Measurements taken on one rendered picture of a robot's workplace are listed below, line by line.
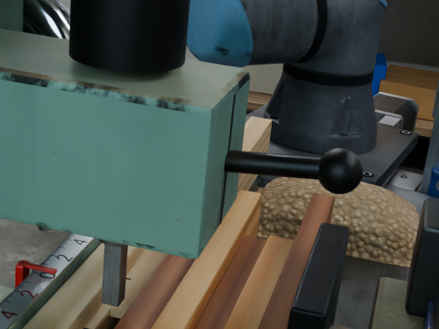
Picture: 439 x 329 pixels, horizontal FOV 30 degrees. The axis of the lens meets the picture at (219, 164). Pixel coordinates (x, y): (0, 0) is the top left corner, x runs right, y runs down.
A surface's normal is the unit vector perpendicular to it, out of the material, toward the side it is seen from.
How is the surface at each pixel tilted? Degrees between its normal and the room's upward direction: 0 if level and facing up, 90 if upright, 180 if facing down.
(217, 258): 0
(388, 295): 0
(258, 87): 90
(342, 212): 42
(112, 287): 90
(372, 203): 22
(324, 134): 72
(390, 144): 0
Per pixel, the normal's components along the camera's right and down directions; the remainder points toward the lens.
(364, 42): 0.58, 0.35
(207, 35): -0.85, 0.24
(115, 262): -0.26, 0.33
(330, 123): 0.04, 0.07
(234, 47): 0.40, 0.69
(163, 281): 0.10, -0.93
